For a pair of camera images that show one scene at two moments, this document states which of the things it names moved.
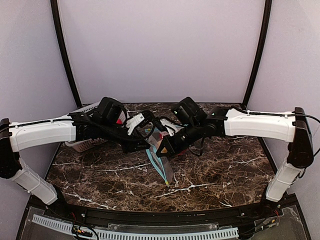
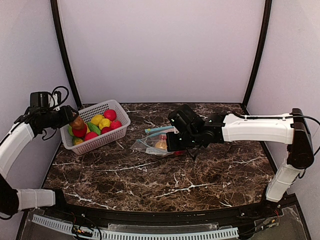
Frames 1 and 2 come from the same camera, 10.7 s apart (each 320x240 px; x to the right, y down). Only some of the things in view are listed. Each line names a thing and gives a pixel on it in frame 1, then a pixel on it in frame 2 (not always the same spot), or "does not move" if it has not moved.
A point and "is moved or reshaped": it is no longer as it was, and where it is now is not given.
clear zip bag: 162,164 is moved or reshaped
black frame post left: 54,5 does not move
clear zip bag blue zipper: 154,135 does not move
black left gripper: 136,144 → 69,115
